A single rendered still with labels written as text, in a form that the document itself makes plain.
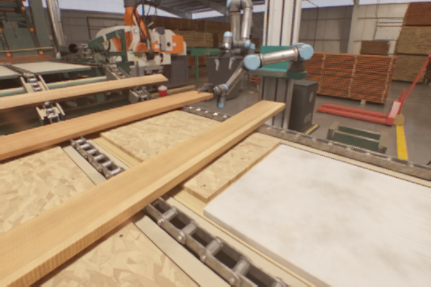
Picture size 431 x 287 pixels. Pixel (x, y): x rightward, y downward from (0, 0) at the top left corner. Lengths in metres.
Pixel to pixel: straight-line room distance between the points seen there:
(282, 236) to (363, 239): 0.17
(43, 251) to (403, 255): 0.66
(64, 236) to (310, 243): 0.47
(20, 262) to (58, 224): 0.09
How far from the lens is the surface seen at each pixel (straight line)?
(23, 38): 6.38
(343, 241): 0.53
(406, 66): 11.23
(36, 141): 1.01
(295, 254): 0.47
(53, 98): 1.59
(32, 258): 0.49
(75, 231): 0.50
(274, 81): 2.26
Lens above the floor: 1.20
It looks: 21 degrees down
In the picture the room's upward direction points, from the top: straight up
